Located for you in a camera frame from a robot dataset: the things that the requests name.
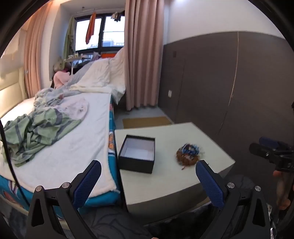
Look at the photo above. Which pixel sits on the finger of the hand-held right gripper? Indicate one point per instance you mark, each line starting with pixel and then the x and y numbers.
pixel 271 141
pixel 260 150

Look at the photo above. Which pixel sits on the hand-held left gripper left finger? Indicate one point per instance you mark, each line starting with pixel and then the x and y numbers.
pixel 86 183

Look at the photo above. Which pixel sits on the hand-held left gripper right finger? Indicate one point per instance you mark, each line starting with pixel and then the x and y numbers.
pixel 210 183

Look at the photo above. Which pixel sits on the black square gift box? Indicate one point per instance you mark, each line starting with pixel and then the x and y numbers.
pixel 137 154

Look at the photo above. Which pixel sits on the person's right hand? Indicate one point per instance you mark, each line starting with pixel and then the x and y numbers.
pixel 283 193

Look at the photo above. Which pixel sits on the white bedside table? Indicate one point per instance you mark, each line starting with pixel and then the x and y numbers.
pixel 165 183

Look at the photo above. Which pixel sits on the green striped blanket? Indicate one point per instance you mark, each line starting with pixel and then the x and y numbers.
pixel 39 133

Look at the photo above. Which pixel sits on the white printed cloth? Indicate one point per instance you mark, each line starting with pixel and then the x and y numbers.
pixel 73 108

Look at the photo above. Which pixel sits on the flat brown cardboard sheet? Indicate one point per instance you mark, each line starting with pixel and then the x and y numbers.
pixel 147 121

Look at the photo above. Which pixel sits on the pale blue floral quilt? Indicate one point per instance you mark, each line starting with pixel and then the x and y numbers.
pixel 49 97

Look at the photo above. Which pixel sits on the white duvet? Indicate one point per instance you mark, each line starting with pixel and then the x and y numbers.
pixel 98 78

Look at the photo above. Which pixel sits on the pink plush toy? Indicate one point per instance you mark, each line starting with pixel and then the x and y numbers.
pixel 60 78

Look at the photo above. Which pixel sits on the grey pillow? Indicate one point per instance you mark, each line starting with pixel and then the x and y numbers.
pixel 80 73

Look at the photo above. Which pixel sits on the beige padded headboard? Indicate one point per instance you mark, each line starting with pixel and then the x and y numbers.
pixel 11 92

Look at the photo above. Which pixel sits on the green plush toy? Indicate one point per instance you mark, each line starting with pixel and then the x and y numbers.
pixel 58 64

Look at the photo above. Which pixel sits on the white rack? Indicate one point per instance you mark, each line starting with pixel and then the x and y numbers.
pixel 75 60

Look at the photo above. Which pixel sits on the orange box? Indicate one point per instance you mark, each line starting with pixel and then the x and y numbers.
pixel 108 55

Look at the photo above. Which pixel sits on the wide pink curtain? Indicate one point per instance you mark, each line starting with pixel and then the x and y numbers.
pixel 142 57

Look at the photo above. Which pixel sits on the narrow pink curtain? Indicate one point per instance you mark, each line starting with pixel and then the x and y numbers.
pixel 36 52

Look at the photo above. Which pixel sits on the green hanging cloth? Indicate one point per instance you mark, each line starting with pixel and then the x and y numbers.
pixel 69 39

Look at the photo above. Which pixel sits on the black framed window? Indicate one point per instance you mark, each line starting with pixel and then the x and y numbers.
pixel 105 32

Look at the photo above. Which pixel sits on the orange hanging cloth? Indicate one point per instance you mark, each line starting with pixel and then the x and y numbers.
pixel 90 29

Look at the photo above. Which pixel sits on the dark hanging clothes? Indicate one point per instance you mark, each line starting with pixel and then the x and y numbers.
pixel 117 15

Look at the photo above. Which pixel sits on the white wall socket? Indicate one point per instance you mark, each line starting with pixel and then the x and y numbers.
pixel 170 93

